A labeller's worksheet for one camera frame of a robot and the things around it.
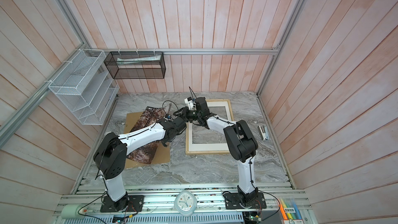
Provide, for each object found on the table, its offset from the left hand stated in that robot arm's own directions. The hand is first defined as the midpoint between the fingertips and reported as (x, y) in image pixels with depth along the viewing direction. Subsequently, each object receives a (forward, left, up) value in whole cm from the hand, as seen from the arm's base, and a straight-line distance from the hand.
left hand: (160, 137), depth 88 cm
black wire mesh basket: (+46, +21, +17) cm, 53 cm away
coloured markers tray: (-36, -64, -6) cm, 74 cm away
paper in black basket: (+36, +21, +27) cm, 50 cm away
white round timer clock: (-32, -16, -5) cm, 36 cm away
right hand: (+11, -7, +7) cm, 15 cm away
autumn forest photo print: (+20, +13, -8) cm, 25 cm away
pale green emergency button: (-36, +32, +1) cm, 48 cm away
